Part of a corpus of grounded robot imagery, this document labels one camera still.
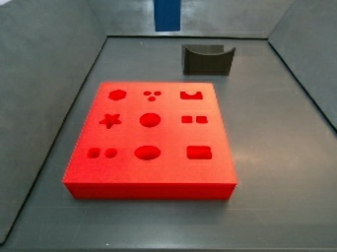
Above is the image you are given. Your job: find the red shape sorter board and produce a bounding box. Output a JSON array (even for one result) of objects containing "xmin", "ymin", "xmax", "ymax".
[{"xmin": 63, "ymin": 82, "xmax": 237, "ymax": 200}]

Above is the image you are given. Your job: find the dark grey notched block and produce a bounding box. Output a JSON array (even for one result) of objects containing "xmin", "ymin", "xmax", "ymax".
[{"xmin": 182, "ymin": 44, "xmax": 235, "ymax": 76}]

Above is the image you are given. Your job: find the blue vertical panel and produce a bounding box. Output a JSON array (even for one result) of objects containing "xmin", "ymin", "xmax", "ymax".
[{"xmin": 154, "ymin": 0, "xmax": 182, "ymax": 32}]

